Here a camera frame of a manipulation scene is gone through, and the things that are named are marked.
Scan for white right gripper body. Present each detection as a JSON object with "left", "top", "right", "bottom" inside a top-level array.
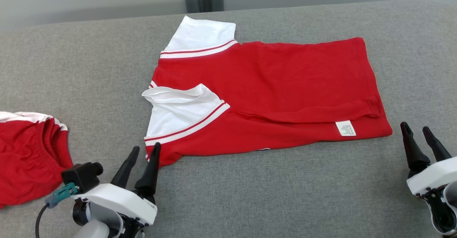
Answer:
[{"left": 406, "top": 156, "right": 457, "bottom": 236}]

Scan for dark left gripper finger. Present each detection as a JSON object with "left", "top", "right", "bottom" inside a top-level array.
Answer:
[
  {"left": 111, "top": 146, "right": 140, "bottom": 189},
  {"left": 134, "top": 142, "right": 161, "bottom": 197}
]

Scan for red shorts with white stripe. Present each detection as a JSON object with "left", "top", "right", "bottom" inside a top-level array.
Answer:
[{"left": 0, "top": 111, "right": 74, "bottom": 209}]

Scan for red shirt with white sleeves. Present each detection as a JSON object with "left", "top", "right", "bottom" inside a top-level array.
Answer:
[{"left": 142, "top": 15, "right": 393, "bottom": 168}]

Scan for black left camera cable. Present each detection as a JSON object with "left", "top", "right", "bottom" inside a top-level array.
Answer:
[{"left": 35, "top": 203, "right": 50, "bottom": 238}]

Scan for teal left camera connector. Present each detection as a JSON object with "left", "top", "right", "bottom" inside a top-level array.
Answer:
[{"left": 45, "top": 183, "right": 79, "bottom": 209}]

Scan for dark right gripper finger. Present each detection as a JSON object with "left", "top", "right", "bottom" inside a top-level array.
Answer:
[
  {"left": 400, "top": 122, "right": 432, "bottom": 173},
  {"left": 422, "top": 126, "right": 452, "bottom": 162}
]

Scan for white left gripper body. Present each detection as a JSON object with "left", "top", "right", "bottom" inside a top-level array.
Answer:
[{"left": 71, "top": 183, "right": 158, "bottom": 238}]

